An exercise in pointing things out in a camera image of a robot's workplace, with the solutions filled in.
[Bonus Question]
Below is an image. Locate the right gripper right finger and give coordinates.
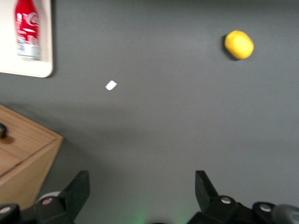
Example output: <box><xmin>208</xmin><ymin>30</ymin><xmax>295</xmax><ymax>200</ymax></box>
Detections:
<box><xmin>195</xmin><ymin>170</ymin><xmax>238</xmax><ymax>224</ymax></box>

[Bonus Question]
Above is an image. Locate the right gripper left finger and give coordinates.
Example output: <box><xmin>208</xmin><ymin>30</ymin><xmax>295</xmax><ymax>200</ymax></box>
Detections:
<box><xmin>57</xmin><ymin>170</ymin><xmax>91</xmax><ymax>224</ymax></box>

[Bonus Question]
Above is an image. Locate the beige plastic tray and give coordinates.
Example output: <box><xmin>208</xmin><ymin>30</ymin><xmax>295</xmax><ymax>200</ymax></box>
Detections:
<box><xmin>0</xmin><ymin>0</ymin><xmax>54</xmax><ymax>78</ymax></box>

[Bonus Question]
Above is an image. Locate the wooden drawer cabinet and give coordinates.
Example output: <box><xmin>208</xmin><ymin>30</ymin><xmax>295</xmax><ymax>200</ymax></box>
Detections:
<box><xmin>0</xmin><ymin>104</ymin><xmax>64</xmax><ymax>210</ymax></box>

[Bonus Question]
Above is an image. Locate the small white scrap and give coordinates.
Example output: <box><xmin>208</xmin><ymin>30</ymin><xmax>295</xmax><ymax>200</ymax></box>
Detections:
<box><xmin>105</xmin><ymin>80</ymin><xmax>118</xmax><ymax>92</ymax></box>

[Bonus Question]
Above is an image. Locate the yellow lemon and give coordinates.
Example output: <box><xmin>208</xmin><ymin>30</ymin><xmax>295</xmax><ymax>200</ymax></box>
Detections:
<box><xmin>224</xmin><ymin>30</ymin><xmax>255</xmax><ymax>61</ymax></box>

